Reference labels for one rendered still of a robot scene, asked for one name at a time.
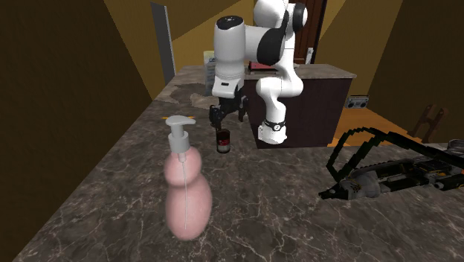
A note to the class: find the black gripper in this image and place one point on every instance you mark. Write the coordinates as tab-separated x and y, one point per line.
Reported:
230	101

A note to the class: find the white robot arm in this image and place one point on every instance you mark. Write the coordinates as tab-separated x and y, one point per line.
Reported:
228	47

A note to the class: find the dark red can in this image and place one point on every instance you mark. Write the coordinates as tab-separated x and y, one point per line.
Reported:
223	142

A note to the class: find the red book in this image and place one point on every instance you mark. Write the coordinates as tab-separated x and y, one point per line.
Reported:
259	66

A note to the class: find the dark robot stand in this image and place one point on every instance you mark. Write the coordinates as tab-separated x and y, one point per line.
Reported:
319	105

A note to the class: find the grey door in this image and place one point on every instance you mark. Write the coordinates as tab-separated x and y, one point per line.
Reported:
163	43

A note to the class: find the pink soap dispenser bottle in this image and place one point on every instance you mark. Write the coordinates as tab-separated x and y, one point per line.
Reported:
188	203

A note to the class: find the dark brown door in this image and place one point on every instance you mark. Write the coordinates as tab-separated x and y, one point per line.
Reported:
311	25

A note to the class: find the grey boombox radio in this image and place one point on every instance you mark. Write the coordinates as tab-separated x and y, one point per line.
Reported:
356	102

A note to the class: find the black and grey power tool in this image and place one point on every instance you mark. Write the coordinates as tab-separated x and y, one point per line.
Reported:
395	177

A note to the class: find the brown wooden chair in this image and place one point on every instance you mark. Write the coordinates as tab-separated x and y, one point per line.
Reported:
429	121

